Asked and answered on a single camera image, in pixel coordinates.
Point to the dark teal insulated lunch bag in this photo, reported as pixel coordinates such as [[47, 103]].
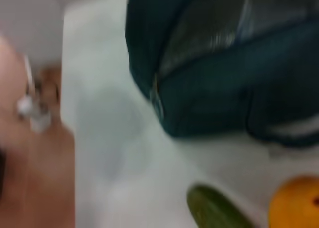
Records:
[[211, 100]]

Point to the green cucumber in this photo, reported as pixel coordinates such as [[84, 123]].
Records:
[[214, 210]]

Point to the orange pear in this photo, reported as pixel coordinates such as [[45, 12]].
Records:
[[294, 205]]

